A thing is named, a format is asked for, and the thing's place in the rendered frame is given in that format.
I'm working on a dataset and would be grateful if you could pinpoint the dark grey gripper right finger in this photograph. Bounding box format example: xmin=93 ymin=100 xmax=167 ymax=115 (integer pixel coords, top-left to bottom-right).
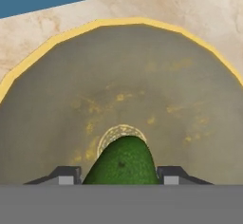
xmin=156 ymin=165 xmax=214 ymax=186

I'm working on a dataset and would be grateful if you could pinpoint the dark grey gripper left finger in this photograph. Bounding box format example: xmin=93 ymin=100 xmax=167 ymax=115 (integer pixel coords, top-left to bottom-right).
xmin=23 ymin=165 xmax=84 ymax=186

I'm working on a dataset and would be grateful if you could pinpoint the green avocado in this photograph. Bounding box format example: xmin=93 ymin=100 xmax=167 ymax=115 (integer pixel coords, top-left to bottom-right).
xmin=82 ymin=135 xmax=161 ymax=186

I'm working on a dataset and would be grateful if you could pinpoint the yellow-rimmed grey bowl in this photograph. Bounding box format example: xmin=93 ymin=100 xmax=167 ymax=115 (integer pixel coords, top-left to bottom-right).
xmin=0 ymin=16 xmax=243 ymax=186

